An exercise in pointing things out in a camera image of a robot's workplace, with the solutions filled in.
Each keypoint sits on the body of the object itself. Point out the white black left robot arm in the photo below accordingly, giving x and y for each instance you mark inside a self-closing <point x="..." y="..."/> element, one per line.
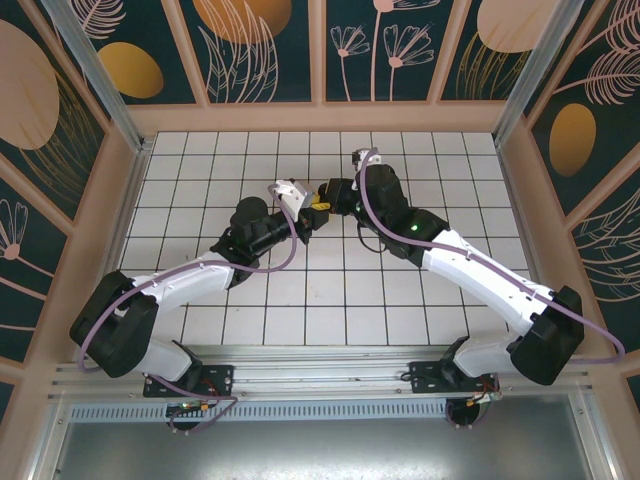
<point x="190" y="277"/>

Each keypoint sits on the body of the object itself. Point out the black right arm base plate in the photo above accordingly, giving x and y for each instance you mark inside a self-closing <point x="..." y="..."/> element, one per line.
<point x="425" y="377"/>

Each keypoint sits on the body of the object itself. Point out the grey metal shelf sheet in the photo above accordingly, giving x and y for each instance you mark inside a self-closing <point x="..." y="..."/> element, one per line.
<point x="320" y="450"/>

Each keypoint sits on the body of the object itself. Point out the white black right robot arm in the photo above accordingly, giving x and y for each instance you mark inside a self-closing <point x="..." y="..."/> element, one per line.
<point x="480" y="280"/>

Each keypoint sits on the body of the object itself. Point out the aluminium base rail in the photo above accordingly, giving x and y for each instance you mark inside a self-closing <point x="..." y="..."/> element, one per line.
<point x="320" y="372"/>

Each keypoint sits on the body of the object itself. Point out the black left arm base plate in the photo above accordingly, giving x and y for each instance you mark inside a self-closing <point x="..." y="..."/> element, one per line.
<point x="220" y="380"/>

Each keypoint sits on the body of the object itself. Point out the aluminium frame post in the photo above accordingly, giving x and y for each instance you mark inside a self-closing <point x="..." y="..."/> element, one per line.
<point x="100" y="85"/>
<point x="535" y="65"/>

